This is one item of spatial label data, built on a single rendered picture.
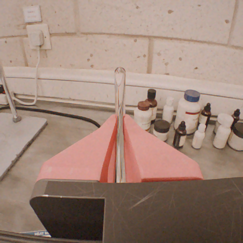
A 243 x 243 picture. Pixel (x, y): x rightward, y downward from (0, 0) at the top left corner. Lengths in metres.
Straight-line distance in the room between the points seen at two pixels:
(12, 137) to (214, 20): 0.64
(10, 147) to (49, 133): 0.11
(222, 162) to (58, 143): 0.42
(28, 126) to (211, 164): 0.51
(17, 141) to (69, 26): 0.38
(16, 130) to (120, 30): 0.42
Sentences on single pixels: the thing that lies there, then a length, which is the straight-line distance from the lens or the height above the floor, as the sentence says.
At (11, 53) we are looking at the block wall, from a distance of 0.81.
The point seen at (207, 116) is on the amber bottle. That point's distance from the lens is 0.58.
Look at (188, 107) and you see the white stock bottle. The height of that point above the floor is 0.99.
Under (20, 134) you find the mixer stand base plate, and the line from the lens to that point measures 0.58.
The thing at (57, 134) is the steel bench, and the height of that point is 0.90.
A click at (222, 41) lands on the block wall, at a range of 0.60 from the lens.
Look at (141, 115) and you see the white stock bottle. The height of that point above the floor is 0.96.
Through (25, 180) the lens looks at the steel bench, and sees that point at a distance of 0.46.
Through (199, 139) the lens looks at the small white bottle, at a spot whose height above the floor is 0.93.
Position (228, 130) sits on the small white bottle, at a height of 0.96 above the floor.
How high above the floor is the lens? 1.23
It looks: 36 degrees down
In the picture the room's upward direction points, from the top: straight up
